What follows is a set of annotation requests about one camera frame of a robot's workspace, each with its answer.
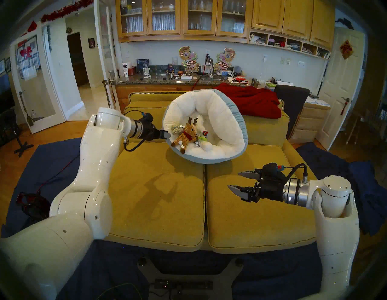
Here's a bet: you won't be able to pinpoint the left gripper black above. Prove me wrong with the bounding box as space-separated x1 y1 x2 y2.
138 112 170 142

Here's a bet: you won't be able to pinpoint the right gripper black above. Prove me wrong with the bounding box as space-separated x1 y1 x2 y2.
228 163 288 203

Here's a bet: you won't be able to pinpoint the crochet reindeer plush toy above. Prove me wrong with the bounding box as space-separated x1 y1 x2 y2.
171 117 199 154

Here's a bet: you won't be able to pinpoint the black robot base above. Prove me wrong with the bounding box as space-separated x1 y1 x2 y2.
138 257 244 300

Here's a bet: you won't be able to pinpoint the white blue dog bed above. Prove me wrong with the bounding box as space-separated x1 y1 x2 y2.
162 88 249 164

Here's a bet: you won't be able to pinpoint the granite kitchen counter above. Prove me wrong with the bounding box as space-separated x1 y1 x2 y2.
110 73 257 121

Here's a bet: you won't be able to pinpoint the yellow sofa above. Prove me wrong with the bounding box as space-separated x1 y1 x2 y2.
103 91 318 254

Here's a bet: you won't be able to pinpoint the red blanket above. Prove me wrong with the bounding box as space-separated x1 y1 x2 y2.
215 83 282 119

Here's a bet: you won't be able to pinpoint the wooden drawer unit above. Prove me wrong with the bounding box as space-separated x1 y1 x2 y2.
289 101 331 144

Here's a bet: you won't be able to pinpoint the black chair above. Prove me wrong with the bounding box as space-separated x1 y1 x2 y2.
274 85 310 139

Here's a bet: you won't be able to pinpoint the dark blue crumpled blanket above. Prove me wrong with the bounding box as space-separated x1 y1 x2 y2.
298 142 387 236

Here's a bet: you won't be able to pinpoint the blue floor rug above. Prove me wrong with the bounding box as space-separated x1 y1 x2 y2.
0 134 322 300

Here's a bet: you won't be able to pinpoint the white panel door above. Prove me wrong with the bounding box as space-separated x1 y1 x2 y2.
316 27 366 151

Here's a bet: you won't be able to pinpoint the white door with mirror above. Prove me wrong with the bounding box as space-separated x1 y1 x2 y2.
11 18 65 133

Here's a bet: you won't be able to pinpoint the small hanging broom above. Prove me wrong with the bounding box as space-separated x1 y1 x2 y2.
20 91 34 127

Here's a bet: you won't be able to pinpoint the black tripod stand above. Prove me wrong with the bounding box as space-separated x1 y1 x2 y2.
14 127 34 157

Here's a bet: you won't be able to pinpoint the red black bag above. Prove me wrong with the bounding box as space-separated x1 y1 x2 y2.
17 192 51 221

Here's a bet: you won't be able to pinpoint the red tinsel garland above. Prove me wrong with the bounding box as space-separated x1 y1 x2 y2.
40 0 94 23

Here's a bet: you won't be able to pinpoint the black television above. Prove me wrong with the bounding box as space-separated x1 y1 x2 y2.
0 73 15 114

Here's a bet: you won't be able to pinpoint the red diamond door decoration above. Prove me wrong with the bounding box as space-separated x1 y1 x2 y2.
340 40 353 60

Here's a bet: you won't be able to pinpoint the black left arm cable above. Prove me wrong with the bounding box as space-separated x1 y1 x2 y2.
123 109 146 152

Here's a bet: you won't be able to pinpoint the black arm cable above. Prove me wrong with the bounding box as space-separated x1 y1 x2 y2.
123 109 146 152
277 163 309 184

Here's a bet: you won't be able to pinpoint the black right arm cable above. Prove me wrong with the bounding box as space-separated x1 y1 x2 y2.
277 163 309 184

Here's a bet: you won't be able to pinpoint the hanging bell strap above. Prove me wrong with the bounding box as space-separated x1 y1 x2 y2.
103 79 117 110

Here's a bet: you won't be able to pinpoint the cartoon child wall decoration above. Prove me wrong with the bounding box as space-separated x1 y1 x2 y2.
214 48 236 74
179 46 200 73

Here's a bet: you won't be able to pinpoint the red floor cable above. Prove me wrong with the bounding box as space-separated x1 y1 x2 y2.
36 154 80 194

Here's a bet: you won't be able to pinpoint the wooden wall cabinets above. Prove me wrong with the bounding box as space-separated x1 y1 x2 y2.
116 0 336 59

